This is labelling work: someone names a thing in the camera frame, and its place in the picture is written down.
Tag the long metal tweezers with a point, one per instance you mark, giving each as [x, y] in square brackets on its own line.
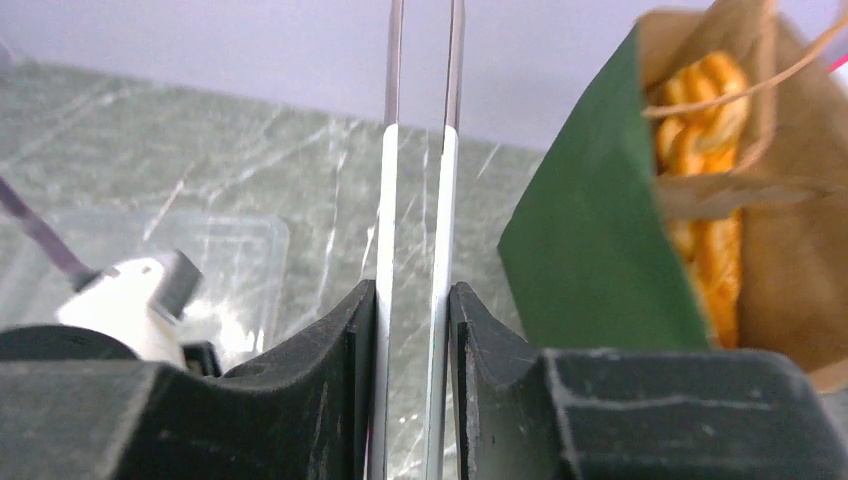
[434, 425]

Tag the green paper bag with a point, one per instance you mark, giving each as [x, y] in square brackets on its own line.
[695, 199]

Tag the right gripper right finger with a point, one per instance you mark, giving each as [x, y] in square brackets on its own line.
[528, 413]

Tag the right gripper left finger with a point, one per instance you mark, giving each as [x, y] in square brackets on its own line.
[298, 411]

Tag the clear plastic tray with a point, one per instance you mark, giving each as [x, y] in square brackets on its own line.
[241, 257]

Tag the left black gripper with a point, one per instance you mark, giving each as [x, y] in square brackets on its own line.
[56, 342]

